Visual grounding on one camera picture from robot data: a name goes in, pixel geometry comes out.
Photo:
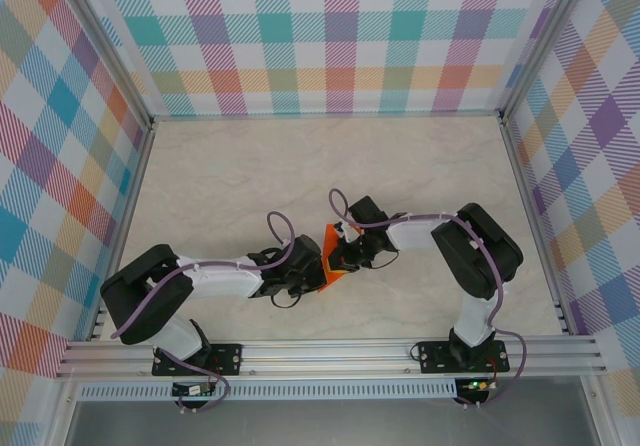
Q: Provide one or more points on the grey metal panel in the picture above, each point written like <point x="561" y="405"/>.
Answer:
<point x="325" y="426"/>

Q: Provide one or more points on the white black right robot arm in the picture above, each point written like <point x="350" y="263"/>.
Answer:
<point x="415" y="231"/>

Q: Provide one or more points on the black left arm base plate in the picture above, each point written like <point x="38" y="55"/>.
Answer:
<point x="230" y="358"/>

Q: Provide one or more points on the long aluminium mounting rail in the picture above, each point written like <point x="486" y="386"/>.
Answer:
<point x="325" y="358"/>

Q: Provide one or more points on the thin aluminium rear rail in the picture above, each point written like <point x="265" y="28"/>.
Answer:
<point x="325" y="115"/>

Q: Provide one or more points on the small black circuit board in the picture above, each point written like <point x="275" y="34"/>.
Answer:
<point x="190" y="390"/>

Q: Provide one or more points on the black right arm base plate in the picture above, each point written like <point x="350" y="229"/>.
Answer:
<point x="432" y="356"/>

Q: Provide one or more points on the small lit circuit board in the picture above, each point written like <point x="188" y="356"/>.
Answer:
<point x="477" y="385"/>

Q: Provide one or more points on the aluminium side rail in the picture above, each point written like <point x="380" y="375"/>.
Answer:
<point x="132" y="201"/>
<point x="535" y="216"/>

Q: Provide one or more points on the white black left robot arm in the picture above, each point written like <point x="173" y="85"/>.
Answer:
<point x="225" y="281"/>

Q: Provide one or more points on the slanted aluminium frame post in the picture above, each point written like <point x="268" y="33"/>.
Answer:
<point x="107" y="51"/>
<point x="542" y="41"/>

